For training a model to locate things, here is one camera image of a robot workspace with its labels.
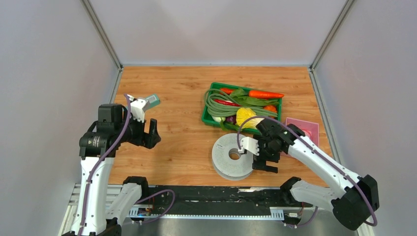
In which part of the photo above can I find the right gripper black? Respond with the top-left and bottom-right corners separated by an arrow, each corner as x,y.
252,134 -> 281,173

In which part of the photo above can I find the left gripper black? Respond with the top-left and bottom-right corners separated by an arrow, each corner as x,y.
115,110 -> 161,148

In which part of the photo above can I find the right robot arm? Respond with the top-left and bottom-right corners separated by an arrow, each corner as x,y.
255,116 -> 380,231

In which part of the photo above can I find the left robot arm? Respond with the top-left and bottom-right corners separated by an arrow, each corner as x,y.
65,100 -> 161,236

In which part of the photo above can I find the grey filament spool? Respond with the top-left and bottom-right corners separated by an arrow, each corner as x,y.
211,133 -> 253,181

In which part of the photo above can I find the teal small box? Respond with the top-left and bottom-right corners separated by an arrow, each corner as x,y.
146,94 -> 161,107

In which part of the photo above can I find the purple eggplant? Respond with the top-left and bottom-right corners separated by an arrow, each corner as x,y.
225,115 -> 237,124

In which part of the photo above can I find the yellow napa cabbage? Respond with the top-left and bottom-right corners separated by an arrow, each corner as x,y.
236,108 -> 263,129

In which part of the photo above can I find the orange small vegetable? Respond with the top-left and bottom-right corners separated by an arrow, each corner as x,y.
263,105 -> 278,113

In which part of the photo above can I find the pink plastic box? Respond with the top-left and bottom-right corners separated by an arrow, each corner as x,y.
285,118 -> 320,146

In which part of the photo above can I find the green plastic tray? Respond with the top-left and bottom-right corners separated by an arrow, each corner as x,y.
201,82 -> 282,131

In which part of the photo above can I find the orange carrot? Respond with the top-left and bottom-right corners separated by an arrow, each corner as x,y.
248,90 -> 285,99

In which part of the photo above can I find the green leafy vegetable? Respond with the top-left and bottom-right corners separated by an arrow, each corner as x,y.
229,88 -> 281,106

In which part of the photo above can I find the red chili pepper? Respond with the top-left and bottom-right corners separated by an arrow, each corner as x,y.
214,99 -> 241,107

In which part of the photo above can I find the green long beans bundle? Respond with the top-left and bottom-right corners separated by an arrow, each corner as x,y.
204,88 -> 280,119

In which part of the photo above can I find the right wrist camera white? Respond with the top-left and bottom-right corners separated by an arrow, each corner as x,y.
238,137 -> 260,156

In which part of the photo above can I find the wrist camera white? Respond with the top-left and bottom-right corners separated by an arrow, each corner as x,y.
127,94 -> 150,123
238,137 -> 260,156

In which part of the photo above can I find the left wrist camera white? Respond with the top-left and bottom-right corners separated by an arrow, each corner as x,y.
127,94 -> 150,123

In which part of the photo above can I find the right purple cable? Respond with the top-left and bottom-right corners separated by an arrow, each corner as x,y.
236,116 -> 379,227

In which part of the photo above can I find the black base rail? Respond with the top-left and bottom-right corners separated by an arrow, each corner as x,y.
127,185 -> 315,225

